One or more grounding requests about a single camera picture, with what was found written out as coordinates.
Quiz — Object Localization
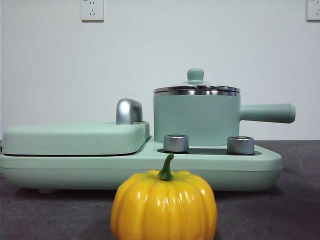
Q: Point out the mint green pot with handle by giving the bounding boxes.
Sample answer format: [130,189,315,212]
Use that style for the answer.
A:
[152,88,297,148]

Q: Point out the silver control knob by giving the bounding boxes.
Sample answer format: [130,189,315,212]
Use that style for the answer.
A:
[226,136,255,155]
[162,134,190,153]

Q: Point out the white wall socket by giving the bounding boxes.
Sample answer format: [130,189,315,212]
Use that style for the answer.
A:
[306,0,320,22]
[80,0,105,22]

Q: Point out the yellow toy pumpkin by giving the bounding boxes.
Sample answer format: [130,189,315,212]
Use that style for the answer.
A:
[110,152,218,240]

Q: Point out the glass lid with green knob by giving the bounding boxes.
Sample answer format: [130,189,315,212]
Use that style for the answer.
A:
[153,68,241,93]

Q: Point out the mint green breakfast machine base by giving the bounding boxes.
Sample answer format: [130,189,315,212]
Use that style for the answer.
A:
[0,136,284,195]

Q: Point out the mint green grill cover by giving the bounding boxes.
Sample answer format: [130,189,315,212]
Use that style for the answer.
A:
[1,120,151,156]

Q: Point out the silver grill cover handle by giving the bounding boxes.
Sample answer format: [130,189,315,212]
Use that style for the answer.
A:
[115,98,144,125]

